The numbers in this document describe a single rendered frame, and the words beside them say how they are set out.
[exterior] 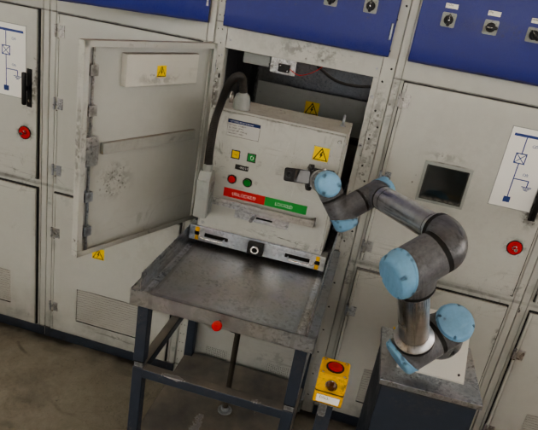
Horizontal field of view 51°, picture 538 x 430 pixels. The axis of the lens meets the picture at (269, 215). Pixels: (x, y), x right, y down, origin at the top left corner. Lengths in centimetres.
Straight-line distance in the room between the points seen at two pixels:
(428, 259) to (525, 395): 141
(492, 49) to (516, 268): 84
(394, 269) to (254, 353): 144
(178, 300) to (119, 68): 79
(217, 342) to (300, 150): 111
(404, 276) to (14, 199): 199
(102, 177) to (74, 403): 112
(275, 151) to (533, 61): 94
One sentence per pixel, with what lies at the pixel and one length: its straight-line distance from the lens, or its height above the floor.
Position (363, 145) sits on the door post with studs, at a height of 131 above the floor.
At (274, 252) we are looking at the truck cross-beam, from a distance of 215.
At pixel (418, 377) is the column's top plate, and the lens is 195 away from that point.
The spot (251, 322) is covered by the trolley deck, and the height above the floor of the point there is 85.
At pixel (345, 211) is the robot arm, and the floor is 124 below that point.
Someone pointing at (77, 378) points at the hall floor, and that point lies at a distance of 288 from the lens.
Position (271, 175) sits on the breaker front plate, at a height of 119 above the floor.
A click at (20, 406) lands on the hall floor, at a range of 277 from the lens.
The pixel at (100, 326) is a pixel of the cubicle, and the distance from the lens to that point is 294.
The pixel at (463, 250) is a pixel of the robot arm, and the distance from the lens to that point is 144.
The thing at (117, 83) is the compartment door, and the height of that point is 144.
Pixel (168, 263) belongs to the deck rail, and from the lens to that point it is 207.
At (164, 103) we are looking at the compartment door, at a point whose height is 135.
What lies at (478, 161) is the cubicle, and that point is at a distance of 225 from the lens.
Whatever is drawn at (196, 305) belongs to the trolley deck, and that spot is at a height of 85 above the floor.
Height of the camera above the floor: 183
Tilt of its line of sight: 22 degrees down
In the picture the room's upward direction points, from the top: 10 degrees clockwise
